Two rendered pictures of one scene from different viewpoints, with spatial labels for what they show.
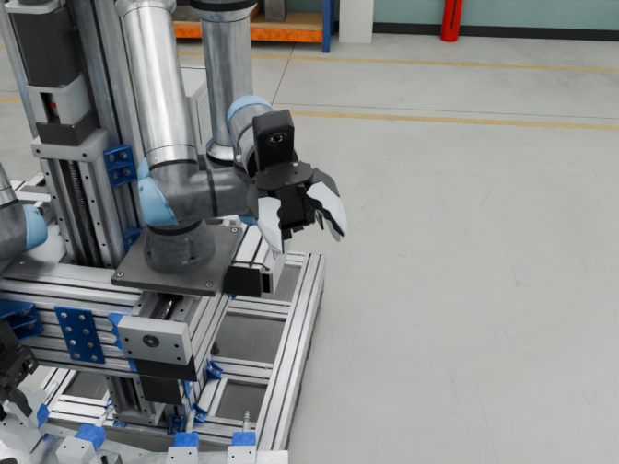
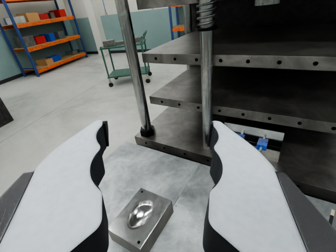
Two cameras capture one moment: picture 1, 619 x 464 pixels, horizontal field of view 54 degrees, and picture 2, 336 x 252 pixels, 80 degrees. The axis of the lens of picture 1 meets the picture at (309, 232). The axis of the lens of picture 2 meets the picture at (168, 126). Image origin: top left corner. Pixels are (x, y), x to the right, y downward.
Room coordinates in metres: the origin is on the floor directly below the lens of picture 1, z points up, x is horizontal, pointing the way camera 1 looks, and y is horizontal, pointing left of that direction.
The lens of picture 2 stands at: (0.63, 0.04, 1.52)
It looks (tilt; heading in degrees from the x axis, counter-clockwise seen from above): 32 degrees down; 199
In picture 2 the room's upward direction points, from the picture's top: 8 degrees counter-clockwise
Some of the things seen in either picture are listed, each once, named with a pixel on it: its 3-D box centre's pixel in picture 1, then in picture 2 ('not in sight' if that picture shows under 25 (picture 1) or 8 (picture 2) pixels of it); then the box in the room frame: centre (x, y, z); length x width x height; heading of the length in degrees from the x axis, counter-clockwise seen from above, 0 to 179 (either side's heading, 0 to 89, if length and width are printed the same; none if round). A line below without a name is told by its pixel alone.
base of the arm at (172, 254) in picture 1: (177, 233); not in sight; (1.03, 0.28, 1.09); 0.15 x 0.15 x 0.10
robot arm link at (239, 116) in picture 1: (256, 132); not in sight; (0.82, 0.08, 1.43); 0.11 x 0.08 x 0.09; 16
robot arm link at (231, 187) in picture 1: (249, 189); not in sight; (0.81, 0.10, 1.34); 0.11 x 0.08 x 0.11; 106
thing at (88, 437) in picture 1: (92, 434); not in sight; (0.68, 0.40, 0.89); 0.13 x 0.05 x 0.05; 164
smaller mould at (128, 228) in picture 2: not in sight; (142, 219); (0.23, -0.25, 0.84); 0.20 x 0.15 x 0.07; 164
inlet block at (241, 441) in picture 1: (244, 440); not in sight; (0.69, 0.12, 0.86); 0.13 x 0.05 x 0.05; 1
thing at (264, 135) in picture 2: not in sight; (260, 118); (-0.48, 0.23, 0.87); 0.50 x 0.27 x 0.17; 164
